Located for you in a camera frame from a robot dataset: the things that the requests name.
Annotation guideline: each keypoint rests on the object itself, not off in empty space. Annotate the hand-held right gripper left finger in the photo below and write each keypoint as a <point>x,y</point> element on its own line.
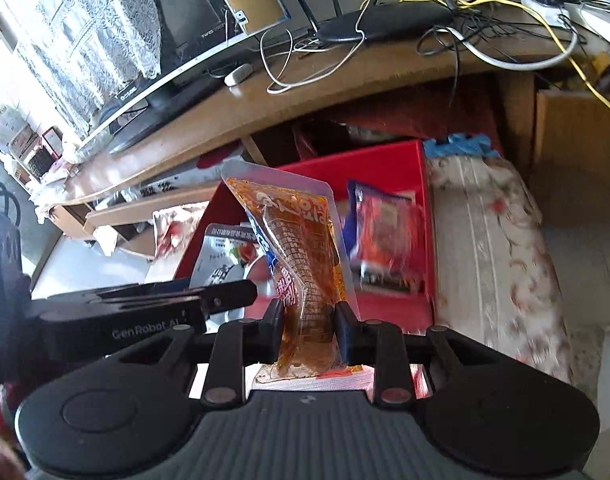
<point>274,335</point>

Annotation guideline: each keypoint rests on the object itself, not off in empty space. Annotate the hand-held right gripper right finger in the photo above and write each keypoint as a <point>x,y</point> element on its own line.
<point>346,335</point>

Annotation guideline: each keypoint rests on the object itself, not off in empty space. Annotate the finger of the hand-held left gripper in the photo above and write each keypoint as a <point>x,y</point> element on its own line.
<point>185,297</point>

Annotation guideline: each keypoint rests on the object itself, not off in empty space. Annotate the white red snack pouch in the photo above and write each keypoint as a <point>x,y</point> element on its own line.
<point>220,255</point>

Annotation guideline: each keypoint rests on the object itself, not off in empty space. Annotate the orange jelly packet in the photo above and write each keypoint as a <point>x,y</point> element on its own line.
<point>305,240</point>

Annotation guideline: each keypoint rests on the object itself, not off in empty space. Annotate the blue red snack packet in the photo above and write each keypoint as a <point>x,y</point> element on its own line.
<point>385,230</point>

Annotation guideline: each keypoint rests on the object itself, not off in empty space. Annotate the red cardboard box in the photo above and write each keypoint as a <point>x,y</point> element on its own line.
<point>405,170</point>

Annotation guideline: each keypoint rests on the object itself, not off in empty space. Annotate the white papers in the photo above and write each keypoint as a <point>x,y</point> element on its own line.
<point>105,240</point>

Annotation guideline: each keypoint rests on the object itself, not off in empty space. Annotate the red cloth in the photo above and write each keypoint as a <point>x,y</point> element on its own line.
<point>220,156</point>

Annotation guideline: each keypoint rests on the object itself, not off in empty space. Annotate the clear plastic bag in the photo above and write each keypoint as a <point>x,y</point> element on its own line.
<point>75,150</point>

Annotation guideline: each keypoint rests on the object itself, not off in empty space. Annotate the small red box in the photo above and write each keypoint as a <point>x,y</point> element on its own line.
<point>52,141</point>

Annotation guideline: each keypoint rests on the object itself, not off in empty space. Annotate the white charger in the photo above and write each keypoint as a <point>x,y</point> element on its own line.
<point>238,75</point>

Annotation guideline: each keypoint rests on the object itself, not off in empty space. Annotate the wooden television stand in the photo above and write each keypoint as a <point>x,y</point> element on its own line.
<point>335,90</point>

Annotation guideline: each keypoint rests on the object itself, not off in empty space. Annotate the black curved television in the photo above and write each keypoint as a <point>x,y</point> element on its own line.
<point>195,20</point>

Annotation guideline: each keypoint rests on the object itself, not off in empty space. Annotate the white lace cloth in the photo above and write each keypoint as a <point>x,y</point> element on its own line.
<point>85,35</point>

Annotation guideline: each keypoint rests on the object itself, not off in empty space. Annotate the wooden cabinet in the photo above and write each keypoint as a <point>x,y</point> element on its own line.
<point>580,135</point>

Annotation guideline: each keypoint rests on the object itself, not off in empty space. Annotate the black router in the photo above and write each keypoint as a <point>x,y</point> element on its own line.
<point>385,22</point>

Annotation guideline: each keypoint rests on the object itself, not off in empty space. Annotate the white power strip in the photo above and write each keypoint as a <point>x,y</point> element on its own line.
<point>600,22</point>

